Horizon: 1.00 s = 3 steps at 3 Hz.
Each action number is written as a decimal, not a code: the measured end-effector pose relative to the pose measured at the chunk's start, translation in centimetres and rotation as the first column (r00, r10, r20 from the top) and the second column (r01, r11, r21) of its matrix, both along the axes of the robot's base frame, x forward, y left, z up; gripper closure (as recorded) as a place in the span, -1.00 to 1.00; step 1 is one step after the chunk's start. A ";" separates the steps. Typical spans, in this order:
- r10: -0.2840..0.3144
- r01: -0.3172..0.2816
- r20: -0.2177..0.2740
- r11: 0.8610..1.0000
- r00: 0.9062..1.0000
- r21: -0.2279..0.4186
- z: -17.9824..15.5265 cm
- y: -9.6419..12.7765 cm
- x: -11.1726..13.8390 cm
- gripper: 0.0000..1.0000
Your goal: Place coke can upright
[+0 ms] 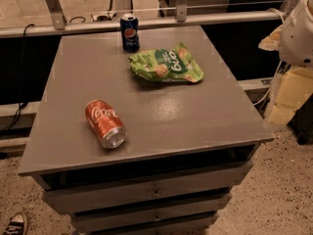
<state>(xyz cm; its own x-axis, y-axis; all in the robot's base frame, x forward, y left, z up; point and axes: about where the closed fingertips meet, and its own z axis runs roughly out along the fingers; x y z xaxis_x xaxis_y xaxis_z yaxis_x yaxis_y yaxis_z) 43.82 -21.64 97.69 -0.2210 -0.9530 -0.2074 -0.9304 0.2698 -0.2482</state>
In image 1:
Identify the red coke can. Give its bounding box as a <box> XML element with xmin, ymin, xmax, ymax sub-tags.
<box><xmin>85</xmin><ymin>100</ymin><xmax>126</xmax><ymax>149</ymax></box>

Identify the white cable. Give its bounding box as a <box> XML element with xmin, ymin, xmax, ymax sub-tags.
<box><xmin>252</xmin><ymin>7</ymin><xmax>288</xmax><ymax>107</ymax></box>

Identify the top cabinet drawer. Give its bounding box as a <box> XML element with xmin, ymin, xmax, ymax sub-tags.
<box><xmin>44</xmin><ymin>161</ymin><xmax>252</xmax><ymax>213</ymax></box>

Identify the metal railing frame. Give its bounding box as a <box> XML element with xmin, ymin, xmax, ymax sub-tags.
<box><xmin>0</xmin><ymin>0</ymin><xmax>299</xmax><ymax>38</ymax></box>

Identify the cabinet drawer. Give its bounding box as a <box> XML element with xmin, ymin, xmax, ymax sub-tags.
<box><xmin>73</xmin><ymin>190</ymin><xmax>232</xmax><ymax>234</ymax></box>
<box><xmin>88</xmin><ymin>211</ymin><xmax>218</xmax><ymax>235</ymax></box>
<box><xmin>44</xmin><ymin>161</ymin><xmax>252</xmax><ymax>213</ymax></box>

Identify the green chip bag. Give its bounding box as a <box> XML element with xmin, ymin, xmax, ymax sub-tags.
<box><xmin>129</xmin><ymin>42</ymin><xmax>204</xmax><ymax>83</ymax></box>

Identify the black cable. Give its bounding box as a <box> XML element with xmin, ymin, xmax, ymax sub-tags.
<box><xmin>0</xmin><ymin>23</ymin><xmax>36</xmax><ymax>134</ymax></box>

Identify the grey drawer cabinet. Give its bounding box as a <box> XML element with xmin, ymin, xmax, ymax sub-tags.
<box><xmin>17</xmin><ymin>25</ymin><xmax>275</xmax><ymax>235</ymax></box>

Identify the bottom cabinet drawer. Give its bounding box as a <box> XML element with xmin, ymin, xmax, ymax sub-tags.
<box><xmin>88</xmin><ymin>211</ymin><xmax>218</xmax><ymax>235</ymax></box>

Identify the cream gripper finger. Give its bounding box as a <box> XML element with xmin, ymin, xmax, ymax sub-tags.
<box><xmin>258</xmin><ymin>25</ymin><xmax>282</xmax><ymax>51</ymax></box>
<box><xmin>265</xmin><ymin>66</ymin><xmax>313</xmax><ymax>126</ymax></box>

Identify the black and white sneaker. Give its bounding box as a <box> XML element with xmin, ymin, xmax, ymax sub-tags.
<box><xmin>2</xmin><ymin>212</ymin><xmax>28</xmax><ymax>235</ymax></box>

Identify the middle cabinet drawer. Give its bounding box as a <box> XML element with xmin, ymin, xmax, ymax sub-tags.
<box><xmin>73</xmin><ymin>190</ymin><xmax>232</xmax><ymax>234</ymax></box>

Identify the blue pepsi can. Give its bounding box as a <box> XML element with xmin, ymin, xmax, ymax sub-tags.
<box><xmin>120</xmin><ymin>14</ymin><xmax>140</xmax><ymax>53</ymax></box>

